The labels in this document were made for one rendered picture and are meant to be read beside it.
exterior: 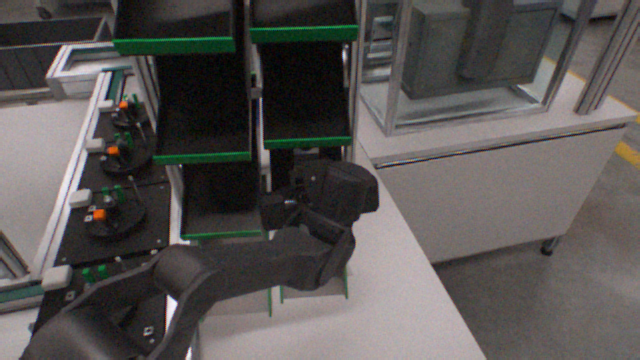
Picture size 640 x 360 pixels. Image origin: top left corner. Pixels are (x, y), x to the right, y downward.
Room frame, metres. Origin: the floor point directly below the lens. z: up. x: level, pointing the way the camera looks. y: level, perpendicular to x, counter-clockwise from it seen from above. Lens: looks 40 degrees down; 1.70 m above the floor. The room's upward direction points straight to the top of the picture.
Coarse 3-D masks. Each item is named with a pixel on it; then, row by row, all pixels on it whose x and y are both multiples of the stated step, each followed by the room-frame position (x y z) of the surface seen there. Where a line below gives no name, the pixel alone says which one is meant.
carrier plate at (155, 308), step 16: (144, 256) 0.59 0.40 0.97; (80, 272) 0.55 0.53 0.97; (96, 272) 0.55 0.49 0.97; (112, 272) 0.55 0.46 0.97; (64, 288) 0.51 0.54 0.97; (48, 304) 0.47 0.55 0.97; (144, 304) 0.47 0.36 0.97; (160, 304) 0.47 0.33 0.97; (48, 320) 0.44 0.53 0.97; (144, 320) 0.44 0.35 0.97; (160, 320) 0.43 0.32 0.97; (32, 336) 0.41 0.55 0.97; (144, 336) 0.40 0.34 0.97; (160, 336) 0.40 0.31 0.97
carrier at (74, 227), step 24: (72, 192) 0.79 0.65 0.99; (120, 192) 0.75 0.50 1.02; (144, 192) 0.81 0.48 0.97; (168, 192) 0.81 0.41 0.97; (72, 216) 0.72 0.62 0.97; (120, 216) 0.70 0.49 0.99; (144, 216) 0.71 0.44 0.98; (168, 216) 0.72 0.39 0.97; (72, 240) 0.64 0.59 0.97; (96, 240) 0.64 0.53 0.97; (120, 240) 0.64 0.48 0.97; (144, 240) 0.64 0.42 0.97; (168, 240) 0.65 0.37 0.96; (72, 264) 0.57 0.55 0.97; (96, 264) 0.58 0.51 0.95
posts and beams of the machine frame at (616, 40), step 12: (636, 0) 1.38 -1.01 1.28; (624, 12) 1.41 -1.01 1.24; (636, 12) 1.39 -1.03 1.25; (624, 24) 1.39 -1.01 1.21; (612, 36) 1.41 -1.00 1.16; (624, 36) 1.39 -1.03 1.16; (612, 48) 1.39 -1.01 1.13; (600, 60) 1.41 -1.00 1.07; (612, 60) 1.39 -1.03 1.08; (600, 72) 1.39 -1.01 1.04; (588, 84) 1.41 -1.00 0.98; (600, 84) 1.39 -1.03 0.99; (588, 96) 1.39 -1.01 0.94; (576, 108) 1.41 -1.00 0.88; (588, 108) 1.39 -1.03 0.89
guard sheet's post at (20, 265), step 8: (0, 232) 0.57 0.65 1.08; (0, 240) 0.56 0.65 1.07; (8, 240) 0.58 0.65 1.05; (0, 248) 0.55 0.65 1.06; (8, 248) 0.56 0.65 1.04; (0, 256) 0.55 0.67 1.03; (8, 256) 0.55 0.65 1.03; (16, 256) 0.57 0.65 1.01; (0, 264) 0.54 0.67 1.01; (8, 264) 0.55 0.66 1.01; (16, 264) 0.55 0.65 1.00; (24, 264) 0.57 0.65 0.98; (8, 272) 0.54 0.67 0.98; (16, 272) 0.55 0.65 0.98; (24, 272) 0.56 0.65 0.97
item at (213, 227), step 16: (256, 112) 0.62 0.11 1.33; (256, 128) 0.59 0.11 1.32; (256, 144) 0.56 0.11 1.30; (256, 160) 0.55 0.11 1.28; (192, 176) 0.56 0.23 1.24; (208, 176) 0.56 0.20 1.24; (224, 176) 0.56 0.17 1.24; (240, 176) 0.56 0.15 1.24; (256, 176) 0.56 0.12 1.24; (192, 192) 0.53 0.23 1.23; (208, 192) 0.53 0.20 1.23; (224, 192) 0.53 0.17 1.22; (240, 192) 0.53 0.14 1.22; (256, 192) 0.53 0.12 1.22; (192, 208) 0.50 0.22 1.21; (208, 208) 0.50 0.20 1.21; (224, 208) 0.50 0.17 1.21; (240, 208) 0.50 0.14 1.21; (256, 208) 0.50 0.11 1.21; (192, 224) 0.47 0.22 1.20; (208, 224) 0.47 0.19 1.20; (224, 224) 0.48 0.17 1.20; (240, 224) 0.48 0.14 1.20; (256, 224) 0.48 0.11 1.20
